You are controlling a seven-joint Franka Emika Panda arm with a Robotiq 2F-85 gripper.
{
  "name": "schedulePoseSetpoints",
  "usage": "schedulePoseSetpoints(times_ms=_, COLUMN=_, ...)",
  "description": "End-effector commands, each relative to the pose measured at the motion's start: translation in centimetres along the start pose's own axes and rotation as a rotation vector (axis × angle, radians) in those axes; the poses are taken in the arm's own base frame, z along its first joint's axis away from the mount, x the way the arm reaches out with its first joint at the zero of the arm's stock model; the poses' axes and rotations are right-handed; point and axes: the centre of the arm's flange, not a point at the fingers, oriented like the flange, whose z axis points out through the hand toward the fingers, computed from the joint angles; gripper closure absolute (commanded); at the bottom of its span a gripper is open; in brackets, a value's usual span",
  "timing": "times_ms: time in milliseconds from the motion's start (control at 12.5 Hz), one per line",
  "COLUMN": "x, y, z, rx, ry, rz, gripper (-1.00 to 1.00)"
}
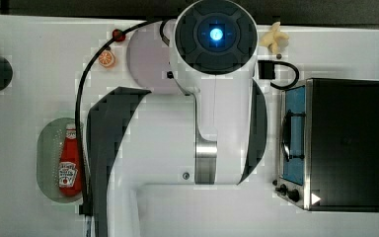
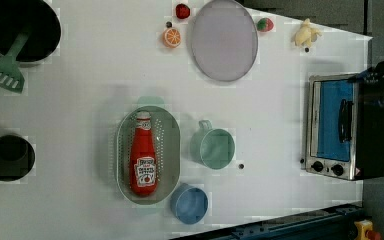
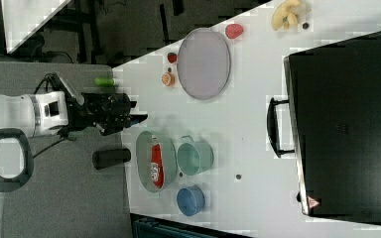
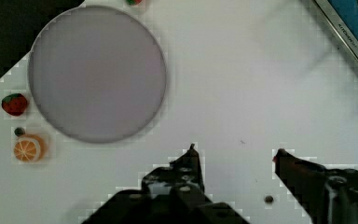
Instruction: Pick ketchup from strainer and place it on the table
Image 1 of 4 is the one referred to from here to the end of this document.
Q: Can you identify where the red ketchup bottle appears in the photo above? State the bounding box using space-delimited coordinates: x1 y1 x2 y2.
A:
58 123 82 197

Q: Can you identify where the dark red strawberry toy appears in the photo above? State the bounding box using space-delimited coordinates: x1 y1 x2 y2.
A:
112 29 126 42

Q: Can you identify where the orange slice toy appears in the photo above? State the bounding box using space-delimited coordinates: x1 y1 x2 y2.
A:
98 50 115 68

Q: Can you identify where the peeled banana toy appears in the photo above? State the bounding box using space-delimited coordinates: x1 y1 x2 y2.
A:
260 22 289 54

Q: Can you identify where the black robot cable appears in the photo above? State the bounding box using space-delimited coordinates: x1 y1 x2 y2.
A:
74 19 166 216

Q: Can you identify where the black toaster oven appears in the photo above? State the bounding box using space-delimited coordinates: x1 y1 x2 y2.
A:
273 78 379 212

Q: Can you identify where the lavender round plate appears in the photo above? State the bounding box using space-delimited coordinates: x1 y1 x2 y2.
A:
126 22 180 94

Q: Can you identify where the green oval strainer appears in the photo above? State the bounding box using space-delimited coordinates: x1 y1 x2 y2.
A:
36 118 82 203

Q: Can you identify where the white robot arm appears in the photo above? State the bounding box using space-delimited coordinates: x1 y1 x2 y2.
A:
86 0 266 237

